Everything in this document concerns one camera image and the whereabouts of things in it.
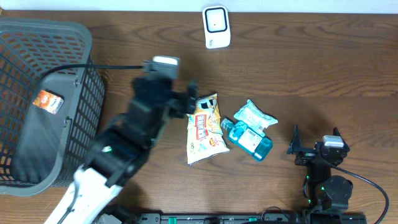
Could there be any blue mouthwash bottle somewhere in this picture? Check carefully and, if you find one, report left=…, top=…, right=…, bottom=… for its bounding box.
left=221, top=118, right=273, bottom=162

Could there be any yellow snack bag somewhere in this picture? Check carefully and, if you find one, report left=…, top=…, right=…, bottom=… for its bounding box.
left=187, top=93, right=229, bottom=165

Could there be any teal wet wipes pack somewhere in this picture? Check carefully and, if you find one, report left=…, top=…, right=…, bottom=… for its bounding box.
left=234, top=100, right=278, bottom=137

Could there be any orange small carton box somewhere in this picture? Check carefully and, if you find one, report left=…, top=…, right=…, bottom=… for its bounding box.
left=32, top=90, right=64, bottom=114

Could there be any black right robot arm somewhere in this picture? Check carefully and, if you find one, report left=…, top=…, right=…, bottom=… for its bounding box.
left=287, top=126, right=353, bottom=213

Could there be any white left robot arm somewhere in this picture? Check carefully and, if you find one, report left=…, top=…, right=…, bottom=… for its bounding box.
left=46, top=76, right=197, bottom=223

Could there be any white barcode scanner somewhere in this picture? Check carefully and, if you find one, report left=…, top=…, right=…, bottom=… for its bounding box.
left=202, top=6, right=231, bottom=49

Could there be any grey plastic basket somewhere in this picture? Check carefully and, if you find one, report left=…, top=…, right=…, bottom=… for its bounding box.
left=1, top=17, right=105, bottom=197

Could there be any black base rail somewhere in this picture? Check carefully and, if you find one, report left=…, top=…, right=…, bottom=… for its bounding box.
left=135, top=212, right=367, bottom=224

